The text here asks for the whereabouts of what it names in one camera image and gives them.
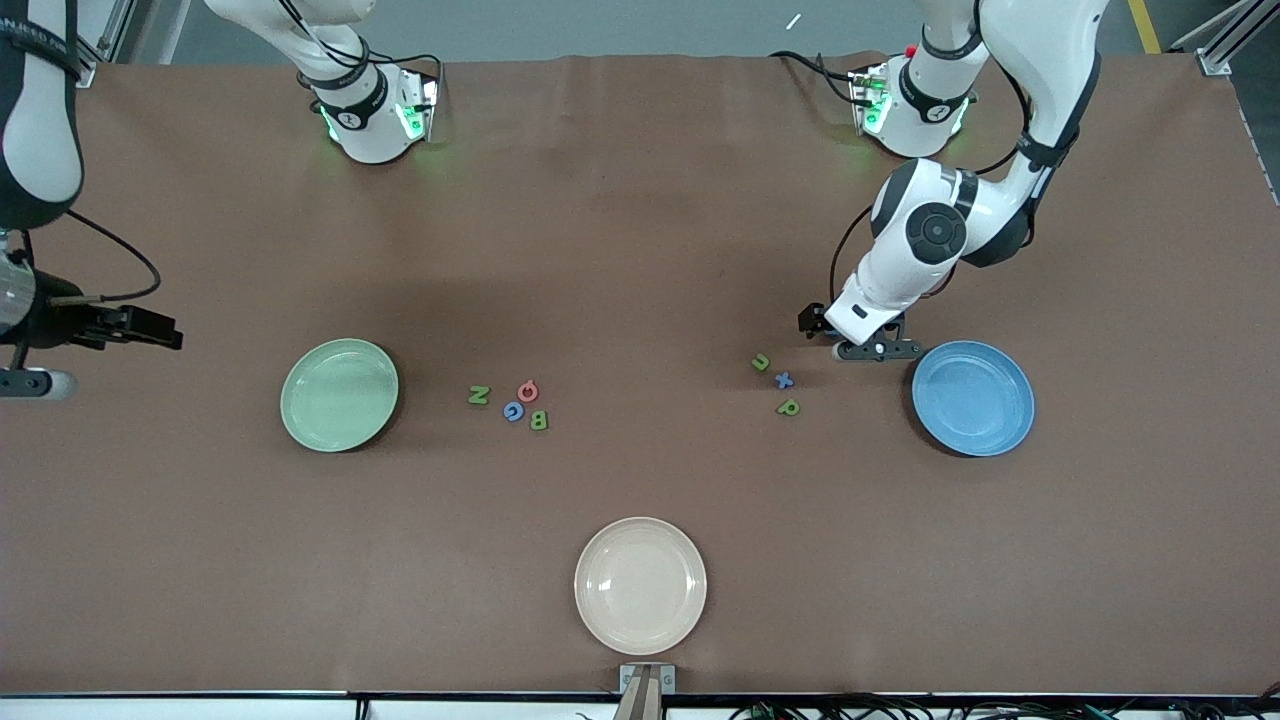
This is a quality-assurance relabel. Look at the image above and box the black arm base cable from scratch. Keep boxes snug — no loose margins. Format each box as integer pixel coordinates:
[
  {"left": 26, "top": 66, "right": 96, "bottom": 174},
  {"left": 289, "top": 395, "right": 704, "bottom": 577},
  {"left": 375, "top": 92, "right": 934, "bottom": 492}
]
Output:
[
  {"left": 280, "top": 0, "right": 444, "bottom": 101},
  {"left": 768, "top": 50, "right": 863, "bottom": 108}
]

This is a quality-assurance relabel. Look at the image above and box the beige plate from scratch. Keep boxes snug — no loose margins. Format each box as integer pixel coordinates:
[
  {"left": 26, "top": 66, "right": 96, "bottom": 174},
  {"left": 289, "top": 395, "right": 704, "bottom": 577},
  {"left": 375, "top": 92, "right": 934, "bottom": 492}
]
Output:
[{"left": 574, "top": 516, "right": 708, "bottom": 657}]

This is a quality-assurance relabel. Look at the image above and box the brown table mat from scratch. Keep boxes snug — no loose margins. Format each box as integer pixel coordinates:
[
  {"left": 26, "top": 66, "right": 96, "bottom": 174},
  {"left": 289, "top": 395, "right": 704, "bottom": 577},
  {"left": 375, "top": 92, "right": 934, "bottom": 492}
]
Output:
[{"left": 0, "top": 52, "right": 1280, "bottom": 698}]

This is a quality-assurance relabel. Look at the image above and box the yellow floor tape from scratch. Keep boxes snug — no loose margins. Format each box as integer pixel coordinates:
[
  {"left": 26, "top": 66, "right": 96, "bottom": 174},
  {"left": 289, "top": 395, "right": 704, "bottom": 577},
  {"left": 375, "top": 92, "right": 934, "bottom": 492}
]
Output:
[{"left": 1128, "top": 0, "right": 1163, "bottom": 56}]

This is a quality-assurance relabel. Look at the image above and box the aluminium frame post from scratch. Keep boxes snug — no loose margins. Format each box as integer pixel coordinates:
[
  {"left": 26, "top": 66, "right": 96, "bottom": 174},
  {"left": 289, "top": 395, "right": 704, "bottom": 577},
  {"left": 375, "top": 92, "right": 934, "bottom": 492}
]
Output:
[
  {"left": 75, "top": 0, "right": 136, "bottom": 89},
  {"left": 1175, "top": 0, "right": 1261, "bottom": 77}
]

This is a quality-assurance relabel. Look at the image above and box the white table frame rail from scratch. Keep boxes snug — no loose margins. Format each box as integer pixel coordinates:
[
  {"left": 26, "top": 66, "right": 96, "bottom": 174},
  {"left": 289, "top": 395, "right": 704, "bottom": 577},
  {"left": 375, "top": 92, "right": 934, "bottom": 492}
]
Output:
[{"left": 0, "top": 693, "right": 1280, "bottom": 720}]

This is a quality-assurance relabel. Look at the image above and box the blue plate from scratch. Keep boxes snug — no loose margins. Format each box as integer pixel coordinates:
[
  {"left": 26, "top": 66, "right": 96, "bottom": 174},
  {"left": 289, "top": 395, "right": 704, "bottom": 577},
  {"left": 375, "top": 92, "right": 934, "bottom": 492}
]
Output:
[{"left": 911, "top": 340, "right": 1036, "bottom": 458}]

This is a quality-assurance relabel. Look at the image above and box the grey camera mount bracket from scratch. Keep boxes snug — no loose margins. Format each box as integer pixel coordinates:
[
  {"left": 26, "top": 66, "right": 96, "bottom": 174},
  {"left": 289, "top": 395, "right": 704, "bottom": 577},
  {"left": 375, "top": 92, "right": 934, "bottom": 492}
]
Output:
[{"left": 615, "top": 663, "right": 677, "bottom": 720}]

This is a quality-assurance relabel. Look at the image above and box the green plate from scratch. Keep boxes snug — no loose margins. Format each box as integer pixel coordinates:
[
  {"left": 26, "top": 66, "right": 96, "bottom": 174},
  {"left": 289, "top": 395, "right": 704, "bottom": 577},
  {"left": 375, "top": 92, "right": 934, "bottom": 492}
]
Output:
[{"left": 279, "top": 338, "right": 400, "bottom": 454}]

